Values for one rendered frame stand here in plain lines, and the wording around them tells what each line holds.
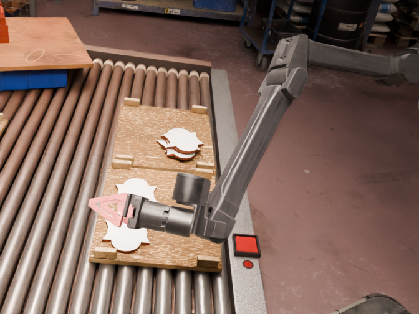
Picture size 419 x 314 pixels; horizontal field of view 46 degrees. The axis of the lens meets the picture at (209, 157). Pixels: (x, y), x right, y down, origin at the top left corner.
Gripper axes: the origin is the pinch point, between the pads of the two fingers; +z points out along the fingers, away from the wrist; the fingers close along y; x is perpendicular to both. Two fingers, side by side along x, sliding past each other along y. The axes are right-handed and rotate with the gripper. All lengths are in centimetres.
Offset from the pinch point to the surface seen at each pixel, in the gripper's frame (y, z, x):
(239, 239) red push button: -42, -32, 2
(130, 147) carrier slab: -66, 10, -19
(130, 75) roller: -111, 27, -55
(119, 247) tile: -29.7, -0.8, 10.6
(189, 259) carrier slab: -32.3, -19.3, 10.1
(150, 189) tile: -50, -3, -6
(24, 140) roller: -62, 45, -14
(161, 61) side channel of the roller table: -122, 16, -68
